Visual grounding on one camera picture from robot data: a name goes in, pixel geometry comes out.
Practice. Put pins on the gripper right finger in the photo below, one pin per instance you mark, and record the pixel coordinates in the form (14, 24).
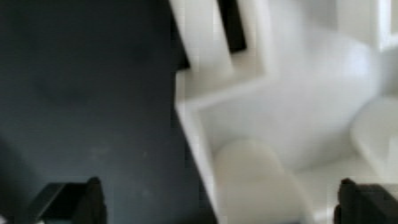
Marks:
(366, 203)

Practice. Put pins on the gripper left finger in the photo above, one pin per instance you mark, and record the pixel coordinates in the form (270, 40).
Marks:
(68, 204)

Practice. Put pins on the white chair leg block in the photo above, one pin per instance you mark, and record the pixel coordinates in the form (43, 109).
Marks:
(259, 197)

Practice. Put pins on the white chair seat part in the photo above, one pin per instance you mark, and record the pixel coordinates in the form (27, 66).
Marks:
(293, 62)

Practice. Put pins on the white chair leg with tag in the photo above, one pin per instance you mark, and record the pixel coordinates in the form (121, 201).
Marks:
(373, 133)

